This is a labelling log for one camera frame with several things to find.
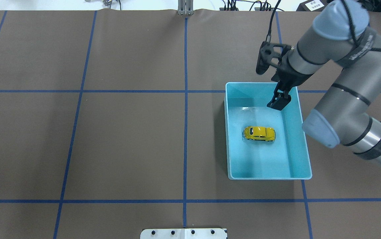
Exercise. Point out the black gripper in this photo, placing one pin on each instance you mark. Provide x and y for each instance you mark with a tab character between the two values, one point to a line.
292	76

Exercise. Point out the yellow beetle toy car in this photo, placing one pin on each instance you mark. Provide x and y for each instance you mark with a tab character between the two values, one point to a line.
259	133

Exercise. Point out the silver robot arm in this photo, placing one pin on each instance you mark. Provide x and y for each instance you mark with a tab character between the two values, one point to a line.
340	33

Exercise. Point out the turquoise plastic bin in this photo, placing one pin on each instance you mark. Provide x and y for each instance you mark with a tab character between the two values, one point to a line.
287	158

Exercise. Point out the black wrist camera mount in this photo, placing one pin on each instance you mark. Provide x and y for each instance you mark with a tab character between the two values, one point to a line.
271	54

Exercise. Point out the aluminium frame post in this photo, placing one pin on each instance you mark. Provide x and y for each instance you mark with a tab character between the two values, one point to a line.
185	7

